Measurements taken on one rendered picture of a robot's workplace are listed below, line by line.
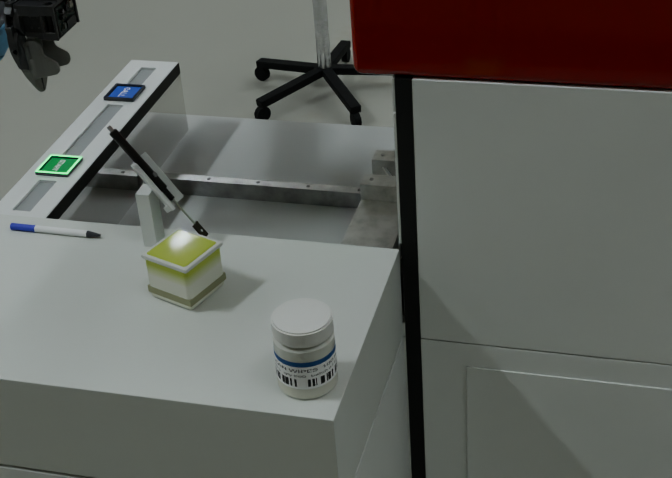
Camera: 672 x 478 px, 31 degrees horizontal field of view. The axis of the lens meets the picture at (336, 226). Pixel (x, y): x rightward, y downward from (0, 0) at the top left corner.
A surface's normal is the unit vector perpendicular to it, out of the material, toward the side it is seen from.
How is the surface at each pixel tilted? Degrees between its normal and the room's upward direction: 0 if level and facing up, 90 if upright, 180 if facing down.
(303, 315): 0
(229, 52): 0
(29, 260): 0
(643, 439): 90
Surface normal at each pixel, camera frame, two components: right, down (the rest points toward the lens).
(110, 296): -0.07, -0.84
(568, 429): -0.25, 0.53
